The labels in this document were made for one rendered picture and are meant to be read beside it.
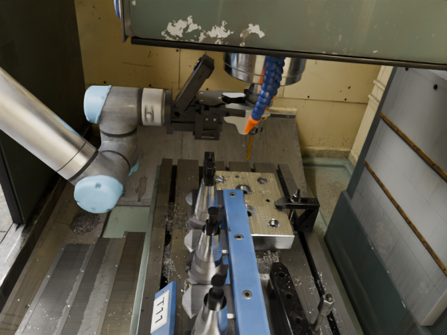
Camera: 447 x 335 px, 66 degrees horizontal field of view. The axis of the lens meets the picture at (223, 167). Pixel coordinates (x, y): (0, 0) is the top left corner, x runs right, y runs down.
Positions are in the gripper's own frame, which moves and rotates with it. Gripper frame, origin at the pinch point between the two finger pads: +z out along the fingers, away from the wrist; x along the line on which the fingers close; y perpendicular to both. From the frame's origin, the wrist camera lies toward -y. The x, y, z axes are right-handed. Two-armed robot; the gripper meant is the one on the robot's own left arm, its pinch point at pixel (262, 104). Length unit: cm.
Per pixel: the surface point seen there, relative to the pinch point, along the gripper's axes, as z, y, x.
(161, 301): -19.4, 40.3, 18.7
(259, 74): -3.3, -8.9, 7.6
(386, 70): 81, 19, -95
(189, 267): -14.1, 13.4, 31.4
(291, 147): 38, 58, -82
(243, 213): -4.9, 11.8, 20.8
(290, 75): 2.5, -8.9, 7.1
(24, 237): -64, 54, -13
